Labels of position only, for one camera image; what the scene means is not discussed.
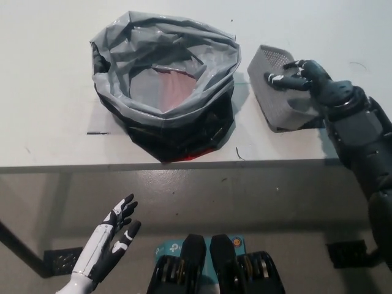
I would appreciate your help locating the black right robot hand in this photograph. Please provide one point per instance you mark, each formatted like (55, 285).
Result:
(327, 92)

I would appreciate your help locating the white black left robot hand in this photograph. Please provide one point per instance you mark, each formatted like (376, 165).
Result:
(104, 242)

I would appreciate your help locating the grey mesh rectangular container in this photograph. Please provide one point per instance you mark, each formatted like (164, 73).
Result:
(272, 101)

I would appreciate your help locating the grey black plastic bag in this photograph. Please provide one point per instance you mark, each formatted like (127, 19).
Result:
(190, 134)

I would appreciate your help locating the black slanted table leg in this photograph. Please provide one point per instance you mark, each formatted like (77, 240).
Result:
(18, 243)

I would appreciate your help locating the black teal robot body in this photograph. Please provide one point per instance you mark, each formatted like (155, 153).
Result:
(193, 254)

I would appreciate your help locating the thin black tape strip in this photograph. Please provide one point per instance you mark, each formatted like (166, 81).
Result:
(98, 133)

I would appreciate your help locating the clear tape patch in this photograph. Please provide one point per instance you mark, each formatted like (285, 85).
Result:
(104, 119)

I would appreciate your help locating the black table leg bracket left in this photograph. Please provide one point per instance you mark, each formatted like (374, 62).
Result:
(58, 263)

